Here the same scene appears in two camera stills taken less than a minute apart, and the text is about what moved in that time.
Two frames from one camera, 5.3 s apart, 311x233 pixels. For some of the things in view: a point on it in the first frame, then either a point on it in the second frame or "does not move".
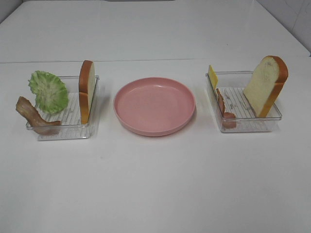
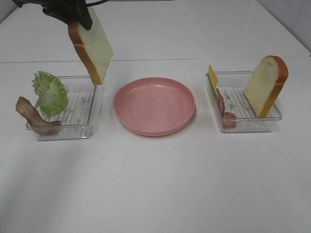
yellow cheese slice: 213,77 does not move
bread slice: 86,89 → 93,47
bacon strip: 229,119 does not move
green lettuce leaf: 51,91 does not move
